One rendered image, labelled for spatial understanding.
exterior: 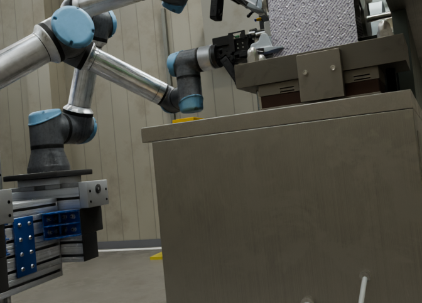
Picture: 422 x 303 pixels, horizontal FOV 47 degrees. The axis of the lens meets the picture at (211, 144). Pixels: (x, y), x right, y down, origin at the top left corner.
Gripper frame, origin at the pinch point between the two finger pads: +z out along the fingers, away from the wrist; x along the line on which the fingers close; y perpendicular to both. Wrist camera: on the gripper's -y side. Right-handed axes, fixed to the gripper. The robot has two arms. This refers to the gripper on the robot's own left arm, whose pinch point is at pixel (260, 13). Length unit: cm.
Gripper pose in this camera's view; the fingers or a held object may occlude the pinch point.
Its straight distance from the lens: 154.5
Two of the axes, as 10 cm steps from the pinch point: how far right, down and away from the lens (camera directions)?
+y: 5.0, -8.3, -2.3
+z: 7.6, 5.5, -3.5
